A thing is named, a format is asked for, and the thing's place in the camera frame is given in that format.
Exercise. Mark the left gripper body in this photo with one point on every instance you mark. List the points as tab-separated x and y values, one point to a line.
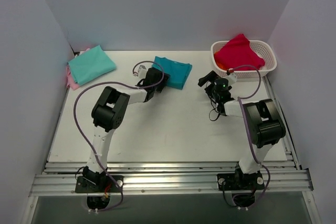
159	79

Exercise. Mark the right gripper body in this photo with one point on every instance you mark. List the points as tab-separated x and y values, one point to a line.
210	81

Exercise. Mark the teal t-shirt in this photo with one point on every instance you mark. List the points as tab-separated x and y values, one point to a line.
178	71

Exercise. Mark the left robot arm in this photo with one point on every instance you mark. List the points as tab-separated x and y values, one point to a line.
108	114

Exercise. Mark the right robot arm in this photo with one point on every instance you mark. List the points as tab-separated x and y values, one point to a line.
263	124

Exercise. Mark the orange garment in basket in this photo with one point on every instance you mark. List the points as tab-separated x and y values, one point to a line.
219	64

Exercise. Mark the red t-shirt in basket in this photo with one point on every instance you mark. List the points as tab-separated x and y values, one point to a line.
237	52

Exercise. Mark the white plastic basket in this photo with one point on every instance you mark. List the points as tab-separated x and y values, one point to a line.
263	51

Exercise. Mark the folded mint green t-shirt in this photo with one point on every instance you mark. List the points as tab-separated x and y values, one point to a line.
90	65

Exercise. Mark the folded pink t-shirt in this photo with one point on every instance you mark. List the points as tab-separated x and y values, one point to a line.
70	81

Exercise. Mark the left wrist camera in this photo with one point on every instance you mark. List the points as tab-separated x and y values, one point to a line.
140	71

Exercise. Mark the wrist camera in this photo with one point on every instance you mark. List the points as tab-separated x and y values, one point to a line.
140	71
231	77

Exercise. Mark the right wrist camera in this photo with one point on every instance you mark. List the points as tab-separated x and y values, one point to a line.
231	77

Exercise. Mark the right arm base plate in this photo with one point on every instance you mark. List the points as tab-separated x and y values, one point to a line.
233	181

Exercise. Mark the aluminium rail frame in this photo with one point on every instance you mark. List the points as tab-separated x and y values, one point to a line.
173	144

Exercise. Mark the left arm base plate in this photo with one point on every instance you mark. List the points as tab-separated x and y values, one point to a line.
105	185

